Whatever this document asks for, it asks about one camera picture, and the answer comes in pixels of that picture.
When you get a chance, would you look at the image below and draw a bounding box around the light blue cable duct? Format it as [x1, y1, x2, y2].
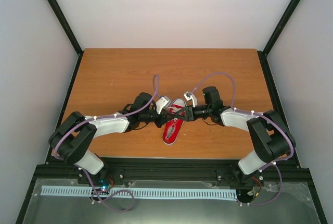
[40, 185, 237, 201]

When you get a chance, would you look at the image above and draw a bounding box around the right black frame post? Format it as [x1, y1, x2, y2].
[262, 0, 317, 56]

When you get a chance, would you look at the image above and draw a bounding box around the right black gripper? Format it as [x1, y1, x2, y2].
[174, 104, 212, 121]

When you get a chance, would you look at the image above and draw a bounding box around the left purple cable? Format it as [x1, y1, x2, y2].
[53, 74, 161, 183]

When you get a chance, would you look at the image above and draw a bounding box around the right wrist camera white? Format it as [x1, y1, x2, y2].
[184, 92, 198, 107]

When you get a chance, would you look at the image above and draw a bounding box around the black aluminium rail base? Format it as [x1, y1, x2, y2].
[35, 158, 314, 205]

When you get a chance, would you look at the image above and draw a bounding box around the black frame post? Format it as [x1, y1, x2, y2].
[262, 0, 317, 56]
[32, 0, 84, 56]

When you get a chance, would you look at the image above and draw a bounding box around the red canvas sneaker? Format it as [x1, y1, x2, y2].
[162, 98, 187, 145]

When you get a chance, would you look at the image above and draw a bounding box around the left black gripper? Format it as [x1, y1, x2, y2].
[140, 109, 175, 129]

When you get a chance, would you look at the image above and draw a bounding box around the left black frame post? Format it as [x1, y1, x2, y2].
[32, 0, 84, 56]

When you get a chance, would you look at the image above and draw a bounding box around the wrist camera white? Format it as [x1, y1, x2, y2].
[156, 96, 171, 114]
[184, 92, 198, 107]

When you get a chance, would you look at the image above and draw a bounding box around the white shoelace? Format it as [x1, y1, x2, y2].
[169, 105, 183, 123]

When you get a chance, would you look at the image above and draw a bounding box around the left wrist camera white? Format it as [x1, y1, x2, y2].
[156, 96, 171, 114]

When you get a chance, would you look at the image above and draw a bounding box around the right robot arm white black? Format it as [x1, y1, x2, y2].
[172, 86, 296, 175]

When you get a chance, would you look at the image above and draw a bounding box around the green lit circuit board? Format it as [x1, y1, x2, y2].
[97, 177, 114, 195]

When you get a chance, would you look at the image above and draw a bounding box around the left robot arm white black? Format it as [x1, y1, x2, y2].
[48, 92, 187, 184]

